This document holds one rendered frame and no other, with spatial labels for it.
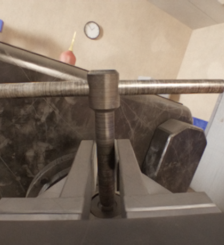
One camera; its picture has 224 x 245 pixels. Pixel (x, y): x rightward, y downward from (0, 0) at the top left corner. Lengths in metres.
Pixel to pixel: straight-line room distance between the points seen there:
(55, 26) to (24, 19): 0.51
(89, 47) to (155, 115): 3.42
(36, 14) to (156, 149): 3.51
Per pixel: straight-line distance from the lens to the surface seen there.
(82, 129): 0.32
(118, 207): 0.19
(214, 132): 3.71
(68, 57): 0.73
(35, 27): 3.67
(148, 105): 0.36
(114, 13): 4.04
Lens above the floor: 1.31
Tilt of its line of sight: 9 degrees down
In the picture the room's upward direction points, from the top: 17 degrees clockwise
